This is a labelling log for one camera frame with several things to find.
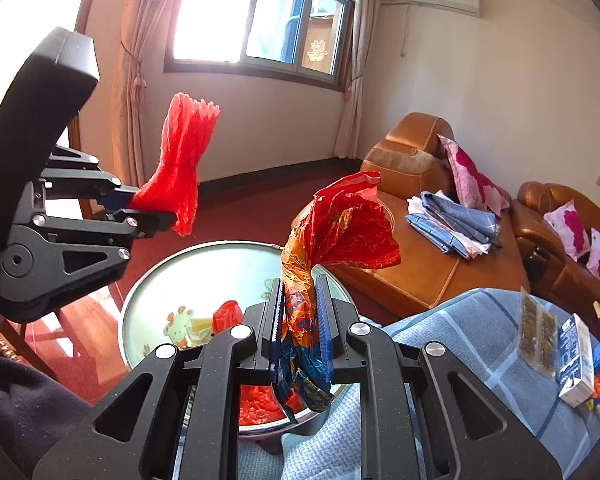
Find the clear packet of brown snacks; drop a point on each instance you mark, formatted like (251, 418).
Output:
(535, 330)

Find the blue checked tablecloth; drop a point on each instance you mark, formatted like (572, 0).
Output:
(455, 340)

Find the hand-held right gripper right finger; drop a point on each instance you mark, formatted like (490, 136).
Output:
(323, 320)

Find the brown leather chaise sofa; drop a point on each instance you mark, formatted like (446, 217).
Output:
(430, 275)

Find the large pink floral pillow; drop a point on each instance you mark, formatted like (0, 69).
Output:
(472, 175)

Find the mint green cartoon print bin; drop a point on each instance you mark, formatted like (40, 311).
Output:
(205, 275)

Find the blue and white box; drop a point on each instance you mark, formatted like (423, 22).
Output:
(572, 360)

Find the blue checked folded cloth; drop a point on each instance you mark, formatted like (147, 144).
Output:
(465, 217)

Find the person's dark clothing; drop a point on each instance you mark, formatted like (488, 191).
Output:
(25, 420)

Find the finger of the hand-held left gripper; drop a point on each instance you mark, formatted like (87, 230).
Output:
(150, 221)
(115, 201)

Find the red mesh net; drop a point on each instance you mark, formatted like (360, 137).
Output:
(180, 160)

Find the red paper window decal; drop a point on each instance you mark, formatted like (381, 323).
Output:
(318, 49)

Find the plain red plastic bag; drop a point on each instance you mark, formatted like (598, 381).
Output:
(260, 405)

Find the blue striped folded cloth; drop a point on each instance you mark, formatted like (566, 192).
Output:
(440, 237)

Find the window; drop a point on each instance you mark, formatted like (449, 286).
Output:
(270, 15)

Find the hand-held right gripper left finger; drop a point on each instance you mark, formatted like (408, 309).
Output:
(277, 325)

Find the beige curtain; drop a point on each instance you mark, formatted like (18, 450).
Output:
(140, 60)
(362, 60)

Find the red printed plastic bag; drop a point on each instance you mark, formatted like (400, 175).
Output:
(350, 230)

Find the brown leather three-seat sofa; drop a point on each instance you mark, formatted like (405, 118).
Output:
(545, 200)

